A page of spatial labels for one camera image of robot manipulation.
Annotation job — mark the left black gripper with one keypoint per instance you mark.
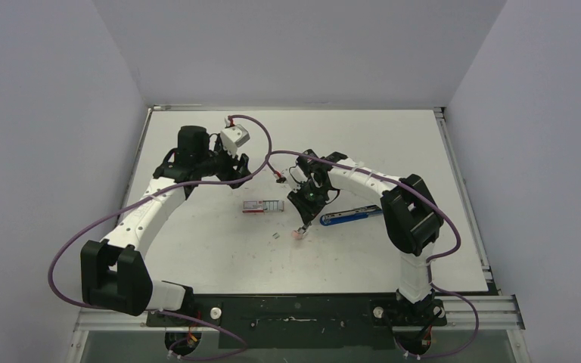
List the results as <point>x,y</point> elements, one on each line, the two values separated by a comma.
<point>231,174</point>

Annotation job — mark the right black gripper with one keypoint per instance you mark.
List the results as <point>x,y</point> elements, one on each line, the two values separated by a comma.
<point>306,201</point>

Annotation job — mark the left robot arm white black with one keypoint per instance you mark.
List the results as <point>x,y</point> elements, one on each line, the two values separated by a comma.
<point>114,274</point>

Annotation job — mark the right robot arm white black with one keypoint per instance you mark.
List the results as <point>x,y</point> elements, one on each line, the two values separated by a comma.
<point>406,203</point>

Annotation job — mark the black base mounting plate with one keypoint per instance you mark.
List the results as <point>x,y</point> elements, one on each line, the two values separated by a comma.
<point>304,321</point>

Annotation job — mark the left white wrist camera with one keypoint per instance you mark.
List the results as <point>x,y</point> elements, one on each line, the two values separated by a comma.
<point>234,137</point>

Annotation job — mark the aluminium frame rail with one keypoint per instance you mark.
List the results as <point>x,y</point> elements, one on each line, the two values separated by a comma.
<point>494,312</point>

